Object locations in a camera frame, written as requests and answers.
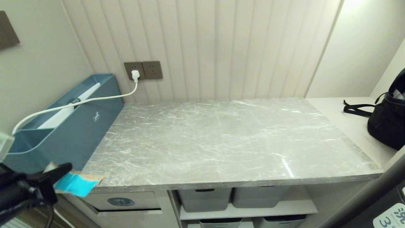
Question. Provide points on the white power strip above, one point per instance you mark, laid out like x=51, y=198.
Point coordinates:
x=60, y=117

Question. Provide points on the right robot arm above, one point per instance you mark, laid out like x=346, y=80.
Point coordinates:
x=367, y=199

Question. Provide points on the brown wall panel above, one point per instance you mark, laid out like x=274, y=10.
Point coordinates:
x=7, y=30

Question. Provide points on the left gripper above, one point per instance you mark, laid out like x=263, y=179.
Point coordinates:
x=15, y=190

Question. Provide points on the grey storage bin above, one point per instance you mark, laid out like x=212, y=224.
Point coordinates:
x=259, y=196
x=204, y=199
x=220, y=223
x=280, y=221

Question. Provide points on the blue plastic organizer box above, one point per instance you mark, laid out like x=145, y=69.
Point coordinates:
x=79, y=129

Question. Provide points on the blue cardboard scrap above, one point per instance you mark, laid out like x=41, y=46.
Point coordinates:
x=76, y=185

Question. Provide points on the grey storage bins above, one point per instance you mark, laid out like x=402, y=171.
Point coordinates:
x=253, y=210

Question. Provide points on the white power plug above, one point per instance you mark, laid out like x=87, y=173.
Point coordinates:
x=135, y=75

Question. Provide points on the white cabinet drawer front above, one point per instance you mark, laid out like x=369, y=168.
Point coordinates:
x=136, y=219

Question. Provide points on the black bag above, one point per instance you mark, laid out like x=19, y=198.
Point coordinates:
x=387, y=123

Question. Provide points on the brown wall outlet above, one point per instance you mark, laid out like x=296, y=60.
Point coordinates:
x=153, y=69
x=128, y=68

